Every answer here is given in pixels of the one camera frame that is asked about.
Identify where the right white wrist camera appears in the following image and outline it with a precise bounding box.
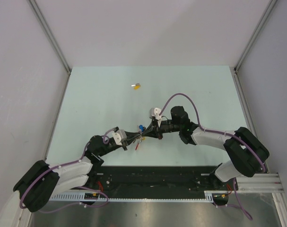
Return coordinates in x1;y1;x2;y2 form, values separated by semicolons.
149;108;162;127

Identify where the key with yellow tag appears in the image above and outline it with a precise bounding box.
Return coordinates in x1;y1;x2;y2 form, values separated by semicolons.
131;83;141;90

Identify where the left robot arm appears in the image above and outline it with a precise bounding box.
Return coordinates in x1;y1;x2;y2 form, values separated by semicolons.
13;128;141;212

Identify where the white slotted cable duct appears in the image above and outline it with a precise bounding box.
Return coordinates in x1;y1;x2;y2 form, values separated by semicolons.
49;191;228;203

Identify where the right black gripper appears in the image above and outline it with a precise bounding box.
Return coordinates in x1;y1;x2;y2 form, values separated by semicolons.
142;119;181;140

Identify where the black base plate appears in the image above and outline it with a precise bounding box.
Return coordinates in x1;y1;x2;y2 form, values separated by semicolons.
85;166;233;199

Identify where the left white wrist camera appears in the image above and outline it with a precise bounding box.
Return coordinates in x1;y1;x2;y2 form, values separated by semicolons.
113;130;127;146

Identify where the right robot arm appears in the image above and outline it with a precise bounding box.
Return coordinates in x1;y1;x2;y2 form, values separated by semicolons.
143;106;270;190

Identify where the blue key tag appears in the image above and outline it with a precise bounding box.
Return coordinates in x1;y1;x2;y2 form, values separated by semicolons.
139;125;145;132

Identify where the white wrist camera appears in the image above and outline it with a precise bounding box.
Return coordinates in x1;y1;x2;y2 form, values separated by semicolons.
149;108;162;127
113;130;127;146

